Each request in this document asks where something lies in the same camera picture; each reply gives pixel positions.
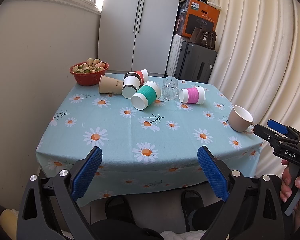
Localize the green-banded white paper cup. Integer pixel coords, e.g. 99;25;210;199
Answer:
131;81;161;111

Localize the pink-banded white paper cup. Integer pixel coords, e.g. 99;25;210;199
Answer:
179;86;205;105

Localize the red-banded white paper cup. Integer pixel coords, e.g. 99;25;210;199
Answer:
135;69;149;86

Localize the brown kraft paper cup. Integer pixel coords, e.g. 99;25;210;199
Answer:
98;75;123;94

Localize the black-banded white paper cup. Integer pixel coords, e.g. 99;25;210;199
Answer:
122;72;141;99

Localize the person's right hand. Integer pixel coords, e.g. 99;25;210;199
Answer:
280;159;300;233

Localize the beige ceramic mug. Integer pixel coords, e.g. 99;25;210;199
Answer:
228;105;254;133

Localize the white quilted cushion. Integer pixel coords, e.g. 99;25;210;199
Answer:
0;209;19;240

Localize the cream pleated curtain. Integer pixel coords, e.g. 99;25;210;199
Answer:
199;0;300;181

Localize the dark grey suitcase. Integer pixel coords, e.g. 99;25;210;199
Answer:
174;41;217;83

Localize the clear cut-glass tumbler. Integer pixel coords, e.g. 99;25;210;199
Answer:
161;76;179;101

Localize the brown leather handbag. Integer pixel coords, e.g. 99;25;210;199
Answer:
190;27;217;50

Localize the blue daisy tablecloth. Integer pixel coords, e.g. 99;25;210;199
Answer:
36;84;262;206

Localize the white ribbed suitcase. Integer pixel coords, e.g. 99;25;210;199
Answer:
166;34;190;76

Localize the orange Philips cardboard box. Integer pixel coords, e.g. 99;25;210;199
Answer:
174;0;220;38

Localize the red bowl of strawberries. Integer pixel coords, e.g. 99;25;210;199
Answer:
70;58;109;86

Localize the white double-door cabinet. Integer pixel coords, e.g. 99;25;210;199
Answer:
97;0;179;76

